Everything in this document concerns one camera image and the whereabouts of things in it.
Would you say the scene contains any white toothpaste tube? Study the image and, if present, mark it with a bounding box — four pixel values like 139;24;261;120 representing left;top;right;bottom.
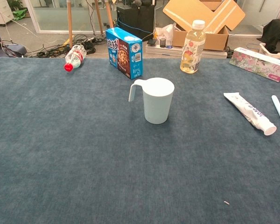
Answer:
223;92;277;136

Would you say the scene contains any black draped cloth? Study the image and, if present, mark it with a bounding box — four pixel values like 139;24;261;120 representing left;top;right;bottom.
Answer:
262;19;280;54

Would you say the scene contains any white plastic crate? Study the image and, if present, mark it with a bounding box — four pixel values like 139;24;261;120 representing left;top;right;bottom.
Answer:
259;42;280;59

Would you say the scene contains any yellow tea bottle white cap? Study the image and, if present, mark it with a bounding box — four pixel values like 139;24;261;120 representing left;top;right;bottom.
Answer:
180;20;207;74

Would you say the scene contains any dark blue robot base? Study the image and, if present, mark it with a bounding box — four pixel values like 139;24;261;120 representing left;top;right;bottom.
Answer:
0;20;28;58

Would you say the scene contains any blue cookie box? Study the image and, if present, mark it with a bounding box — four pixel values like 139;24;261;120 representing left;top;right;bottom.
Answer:
105;27;143;80

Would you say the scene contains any brown cardboard box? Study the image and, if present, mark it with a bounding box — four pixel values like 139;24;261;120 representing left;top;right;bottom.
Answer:
162;0;246;51

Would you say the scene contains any aluminium profile stack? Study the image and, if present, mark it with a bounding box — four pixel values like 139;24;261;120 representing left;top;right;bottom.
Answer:
146;44;228;59

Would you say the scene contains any wooden easel leg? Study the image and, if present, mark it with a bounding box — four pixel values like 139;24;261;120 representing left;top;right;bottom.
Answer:
104;0;114;28
67;0;74;49
94;0;104;35

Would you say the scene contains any blue table mat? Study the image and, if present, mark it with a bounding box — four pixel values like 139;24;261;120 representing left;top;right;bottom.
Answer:
0;57;280;224

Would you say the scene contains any black cabinet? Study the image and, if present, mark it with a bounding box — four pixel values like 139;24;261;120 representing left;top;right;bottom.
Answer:
116;4;155;42

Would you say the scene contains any white plastic bag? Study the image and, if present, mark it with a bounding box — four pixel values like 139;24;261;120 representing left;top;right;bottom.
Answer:
155;24;175;46

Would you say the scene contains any pale blue cup with handle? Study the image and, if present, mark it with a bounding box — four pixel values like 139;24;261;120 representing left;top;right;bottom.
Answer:
128;77;175;125

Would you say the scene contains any green bag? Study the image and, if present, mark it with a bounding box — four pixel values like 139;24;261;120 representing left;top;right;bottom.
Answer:
12;8;28;21

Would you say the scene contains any long floral carton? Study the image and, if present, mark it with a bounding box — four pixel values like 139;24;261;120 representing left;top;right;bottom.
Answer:
229;47;280;83

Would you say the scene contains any black cable bundle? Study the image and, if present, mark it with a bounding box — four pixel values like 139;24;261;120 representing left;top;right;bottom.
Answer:
36;34;108;58

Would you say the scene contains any white cabinet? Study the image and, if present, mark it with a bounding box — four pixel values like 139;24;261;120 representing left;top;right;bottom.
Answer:
0;0;14;25

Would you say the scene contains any clear bottle red cap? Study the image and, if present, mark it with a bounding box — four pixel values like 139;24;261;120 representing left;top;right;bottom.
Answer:
63;44;87;72

